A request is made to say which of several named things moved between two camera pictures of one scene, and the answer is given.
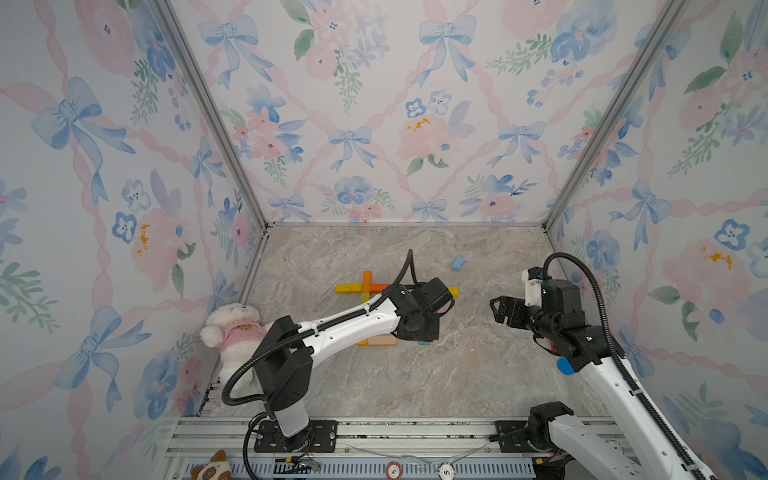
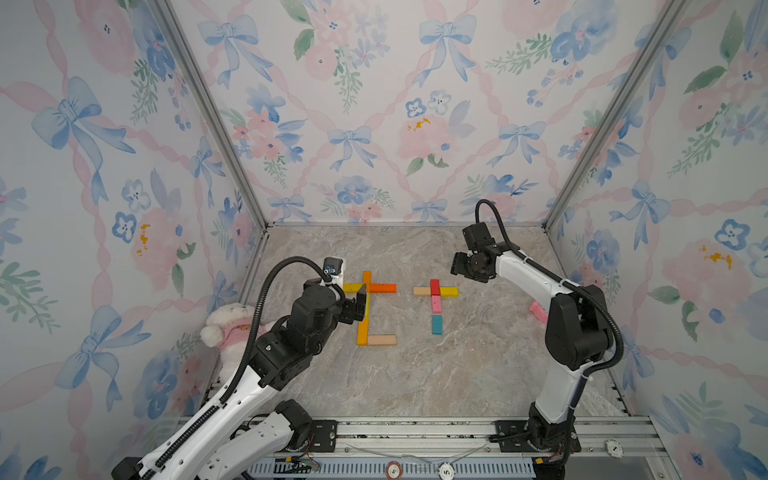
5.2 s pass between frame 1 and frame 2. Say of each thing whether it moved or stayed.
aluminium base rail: stayed
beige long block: stayed
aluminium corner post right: stayed
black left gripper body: moved
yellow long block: stayed
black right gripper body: moved
